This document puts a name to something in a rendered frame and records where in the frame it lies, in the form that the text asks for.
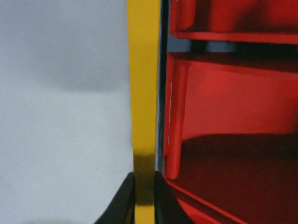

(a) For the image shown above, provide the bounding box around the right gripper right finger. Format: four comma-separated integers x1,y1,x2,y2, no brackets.
154,171,196,224

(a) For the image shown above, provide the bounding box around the grey metal shelf rack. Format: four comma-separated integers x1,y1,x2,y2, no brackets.
155,0,298,177

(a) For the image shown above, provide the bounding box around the yellow bar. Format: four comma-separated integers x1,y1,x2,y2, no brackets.
127,0,160,224

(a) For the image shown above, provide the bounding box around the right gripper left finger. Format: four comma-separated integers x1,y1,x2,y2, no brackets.
93,172,135,224

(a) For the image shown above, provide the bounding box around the red open bin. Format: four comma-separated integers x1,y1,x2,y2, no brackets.
168,184,241,224
163,52,298,224
169,0,298,44

